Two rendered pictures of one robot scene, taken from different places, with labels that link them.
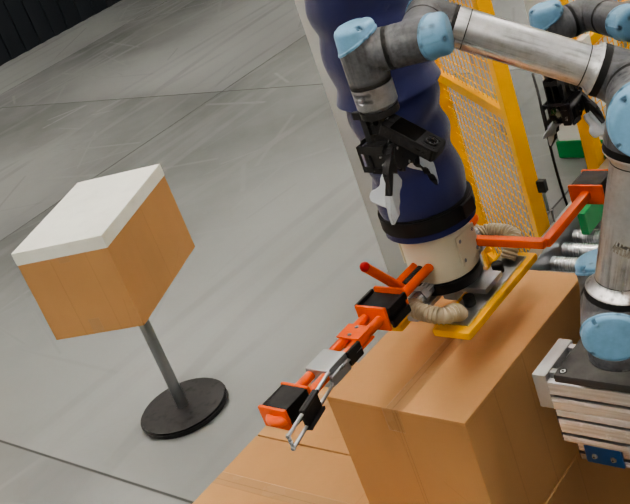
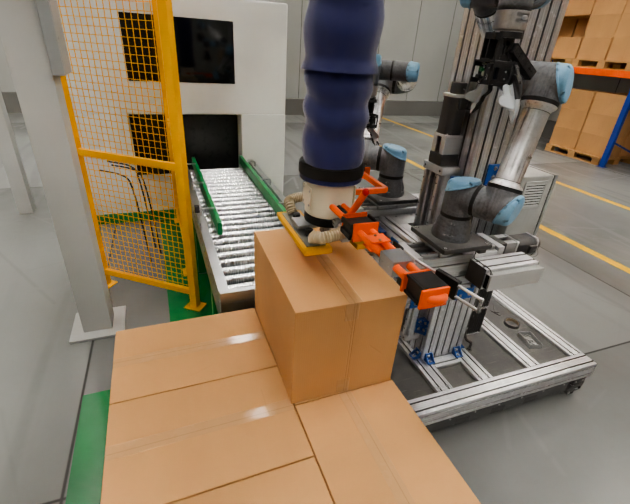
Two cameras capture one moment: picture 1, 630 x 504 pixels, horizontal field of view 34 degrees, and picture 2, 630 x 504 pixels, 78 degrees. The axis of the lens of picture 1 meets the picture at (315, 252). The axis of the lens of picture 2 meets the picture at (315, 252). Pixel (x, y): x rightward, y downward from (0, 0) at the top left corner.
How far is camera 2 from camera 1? 2.10 m
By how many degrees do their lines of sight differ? 61
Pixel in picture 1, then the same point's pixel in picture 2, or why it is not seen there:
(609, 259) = (523, 165)
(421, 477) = (352, 350)
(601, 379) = (466, 246)
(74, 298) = not seen: outside the picture
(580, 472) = not seen: hidden behind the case
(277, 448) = (146, 403)
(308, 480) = (206, 409)
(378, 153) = (508, 67)
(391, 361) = (306, 281)
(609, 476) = not seen: hidden behind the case
